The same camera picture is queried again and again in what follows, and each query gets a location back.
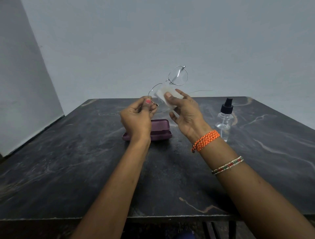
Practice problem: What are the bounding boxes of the person's left hand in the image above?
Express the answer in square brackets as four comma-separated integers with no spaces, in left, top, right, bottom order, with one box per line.
[120,96,158,144]

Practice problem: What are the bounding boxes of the person's right hand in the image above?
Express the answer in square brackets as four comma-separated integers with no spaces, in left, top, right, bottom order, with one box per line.
[164,89,213,143]

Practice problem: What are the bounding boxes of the white cleaning cloth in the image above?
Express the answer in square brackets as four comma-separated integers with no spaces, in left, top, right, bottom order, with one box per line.
[154,83,185,110]

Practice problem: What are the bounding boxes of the metal frame eyeglasses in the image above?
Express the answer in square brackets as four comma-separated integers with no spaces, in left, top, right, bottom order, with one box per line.
[148,65,214,105]

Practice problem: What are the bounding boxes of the person's left forearm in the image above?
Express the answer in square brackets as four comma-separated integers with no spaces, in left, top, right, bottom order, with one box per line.
[70,137,151,239]

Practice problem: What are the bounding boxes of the person's right forearm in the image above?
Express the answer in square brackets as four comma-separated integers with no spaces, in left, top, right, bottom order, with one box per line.
[193,134,315,239]

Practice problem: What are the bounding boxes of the purple eyeglasses case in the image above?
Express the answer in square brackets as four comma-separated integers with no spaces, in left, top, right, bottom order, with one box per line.
[122,119,172,142]

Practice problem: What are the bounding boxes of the clear spray bottle black nozzle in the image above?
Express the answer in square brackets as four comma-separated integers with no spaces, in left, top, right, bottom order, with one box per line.
[215,98,234,143]

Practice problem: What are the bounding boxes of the red green beaded bangle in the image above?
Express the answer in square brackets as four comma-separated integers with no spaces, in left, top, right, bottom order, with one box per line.
[211,156,244,175]

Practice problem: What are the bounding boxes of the orange braided thread bracelet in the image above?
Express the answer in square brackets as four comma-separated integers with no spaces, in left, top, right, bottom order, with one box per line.
[191,130,221,153]

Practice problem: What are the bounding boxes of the black metal table frame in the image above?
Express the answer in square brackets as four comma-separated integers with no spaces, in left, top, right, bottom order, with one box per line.
[202,220,238,239]

